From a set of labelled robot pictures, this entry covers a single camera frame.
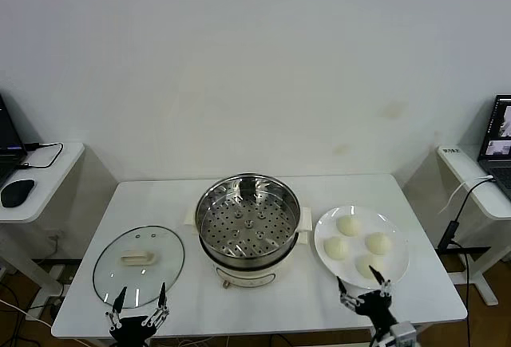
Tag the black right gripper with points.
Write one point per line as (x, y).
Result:
(377, 309)

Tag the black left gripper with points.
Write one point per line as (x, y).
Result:
(131, 331)

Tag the white steamed baozi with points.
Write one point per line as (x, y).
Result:
(336, 248)
(378, 243)
(364, 268)
(348, 226)

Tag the perforated steel steamer basket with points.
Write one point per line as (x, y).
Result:
(287, 203)

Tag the white round plate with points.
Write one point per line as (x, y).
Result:
(395, 261)

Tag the white table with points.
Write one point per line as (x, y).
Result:
(159, 199)

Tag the cream electric cooker pot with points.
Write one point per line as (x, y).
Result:
(247, 273)

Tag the white side desk with mouse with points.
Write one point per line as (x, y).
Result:
(52, 179)

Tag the white side desk with label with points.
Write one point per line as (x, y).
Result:
(459, 171)

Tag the black computer mouse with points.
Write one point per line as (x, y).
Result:
(16, 192)

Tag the small white printed label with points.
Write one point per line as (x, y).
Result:
(451, 150)

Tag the grey laptop with lit screen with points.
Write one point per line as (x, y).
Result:
(499, 167)

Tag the black laptop with dark screen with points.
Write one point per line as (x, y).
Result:
(8, 131)

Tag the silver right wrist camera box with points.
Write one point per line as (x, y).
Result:
(403, 333)

